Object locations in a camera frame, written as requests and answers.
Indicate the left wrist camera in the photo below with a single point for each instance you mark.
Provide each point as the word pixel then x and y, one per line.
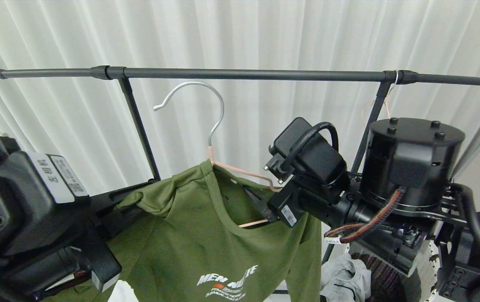
pixel 17 201

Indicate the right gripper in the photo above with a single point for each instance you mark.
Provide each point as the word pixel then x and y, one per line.
pixel 323 205

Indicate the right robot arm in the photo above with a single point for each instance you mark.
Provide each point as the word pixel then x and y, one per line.
pixel 411 159

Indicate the white curtain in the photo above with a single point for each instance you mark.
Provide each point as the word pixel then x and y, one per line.
pixel 265 37

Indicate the pale grey garment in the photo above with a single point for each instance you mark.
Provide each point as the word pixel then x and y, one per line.
pixel 344 277

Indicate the pink clothes hanger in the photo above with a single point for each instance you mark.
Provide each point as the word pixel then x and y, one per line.
pixel 387 111
pixel 211 154

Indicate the green short-sleeved shirt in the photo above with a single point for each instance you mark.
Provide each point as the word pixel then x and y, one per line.
pixel 189 235

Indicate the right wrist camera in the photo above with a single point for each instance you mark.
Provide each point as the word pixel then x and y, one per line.
pixel 315 155

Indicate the black clothes rack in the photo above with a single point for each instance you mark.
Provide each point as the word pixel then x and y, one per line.
pixel 244 74

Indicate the white laundry basket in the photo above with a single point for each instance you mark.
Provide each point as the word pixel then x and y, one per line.
pixel 384 281

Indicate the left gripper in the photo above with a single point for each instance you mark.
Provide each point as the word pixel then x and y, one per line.
pixel 97 260

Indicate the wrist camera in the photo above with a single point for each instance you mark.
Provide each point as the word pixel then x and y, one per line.
pixel 315 155
pixel 17 201

